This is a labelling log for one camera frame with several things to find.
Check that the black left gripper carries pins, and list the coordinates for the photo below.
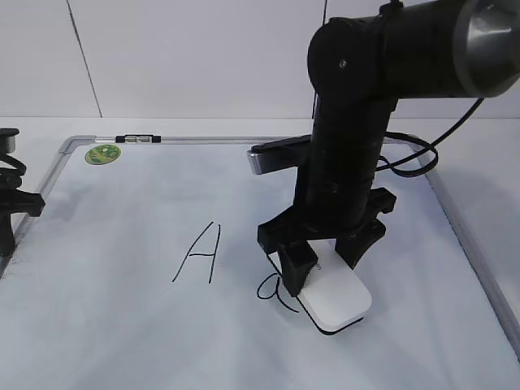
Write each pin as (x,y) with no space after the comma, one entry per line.
(15,201)

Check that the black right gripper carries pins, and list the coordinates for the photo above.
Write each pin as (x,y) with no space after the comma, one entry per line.
(295,226)

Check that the white whiteboard eraser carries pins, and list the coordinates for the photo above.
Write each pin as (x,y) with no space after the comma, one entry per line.
(333,296)

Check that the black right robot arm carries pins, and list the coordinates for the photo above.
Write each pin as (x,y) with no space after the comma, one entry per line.
(360,69)

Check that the round green magnet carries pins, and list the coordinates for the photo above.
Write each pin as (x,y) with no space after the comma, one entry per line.
(102,154)

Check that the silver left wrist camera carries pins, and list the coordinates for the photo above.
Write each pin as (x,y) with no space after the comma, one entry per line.
(7,140)

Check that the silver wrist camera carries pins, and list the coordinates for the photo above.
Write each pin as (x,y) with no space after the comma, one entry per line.
(7,140)
(279,155)

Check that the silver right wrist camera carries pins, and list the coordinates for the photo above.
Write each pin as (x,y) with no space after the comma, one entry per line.
(279,155)

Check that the black hanging clip on frame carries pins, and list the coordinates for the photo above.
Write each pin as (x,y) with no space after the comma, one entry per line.
(138,139)

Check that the whiteboard with aluminium frame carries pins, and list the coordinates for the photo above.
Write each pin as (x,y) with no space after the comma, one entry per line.
(145,273)

